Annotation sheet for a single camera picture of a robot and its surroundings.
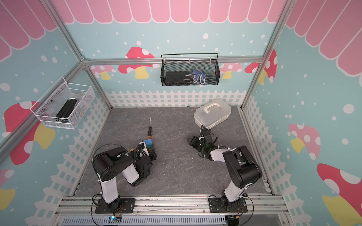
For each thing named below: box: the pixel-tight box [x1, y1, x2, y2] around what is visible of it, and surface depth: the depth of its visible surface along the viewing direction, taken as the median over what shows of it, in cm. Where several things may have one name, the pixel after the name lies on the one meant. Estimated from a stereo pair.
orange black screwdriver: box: [147, 117, 153, 139], surface depth 105 cm
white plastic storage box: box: [193, 98, 232, 130], surface depth 105 cm
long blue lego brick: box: [144, 138, 153, 146], surface depth 91 cm
